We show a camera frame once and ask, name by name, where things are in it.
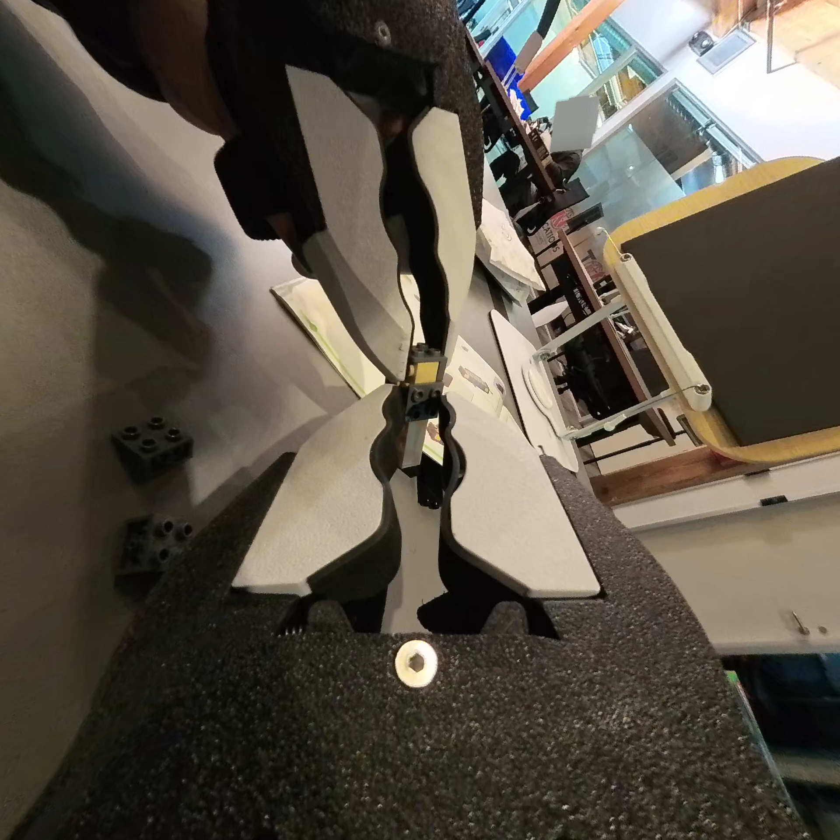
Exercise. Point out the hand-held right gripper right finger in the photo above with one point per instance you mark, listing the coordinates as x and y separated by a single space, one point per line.
518 518

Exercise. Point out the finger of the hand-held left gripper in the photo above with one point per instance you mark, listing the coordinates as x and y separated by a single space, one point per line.
453 197
354 262

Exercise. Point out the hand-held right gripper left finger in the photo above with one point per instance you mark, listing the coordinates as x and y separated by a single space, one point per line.
315 512

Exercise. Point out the grey and tan brick assembly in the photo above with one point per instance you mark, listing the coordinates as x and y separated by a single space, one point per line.
423 371

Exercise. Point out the person's left hand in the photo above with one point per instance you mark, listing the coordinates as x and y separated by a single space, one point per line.
262 190

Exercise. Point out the brick instruction booklet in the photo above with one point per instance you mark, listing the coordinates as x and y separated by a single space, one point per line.
328 334

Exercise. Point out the crumpled white paper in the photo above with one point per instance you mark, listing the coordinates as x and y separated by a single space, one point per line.
512 256

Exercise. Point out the black toy brick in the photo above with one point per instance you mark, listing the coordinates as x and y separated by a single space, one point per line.
428 489

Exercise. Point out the long wooden table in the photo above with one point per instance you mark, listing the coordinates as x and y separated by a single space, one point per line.
505 98

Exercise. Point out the clear acrylic stand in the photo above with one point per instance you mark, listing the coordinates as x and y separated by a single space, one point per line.
531 394

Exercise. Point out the white rounded board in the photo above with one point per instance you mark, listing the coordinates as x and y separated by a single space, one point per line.
525 367

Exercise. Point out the dark grey toy brick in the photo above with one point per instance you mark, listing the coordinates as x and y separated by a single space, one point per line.
148 453

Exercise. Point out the light grey toy brick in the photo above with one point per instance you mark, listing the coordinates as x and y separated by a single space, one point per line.
141 548

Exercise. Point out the white table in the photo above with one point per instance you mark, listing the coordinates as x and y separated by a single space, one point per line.
754 577

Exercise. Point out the yellow framed black board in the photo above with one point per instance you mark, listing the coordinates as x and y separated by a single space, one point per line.
741 295

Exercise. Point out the white ceiling vent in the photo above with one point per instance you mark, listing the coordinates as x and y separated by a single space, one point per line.
725 51

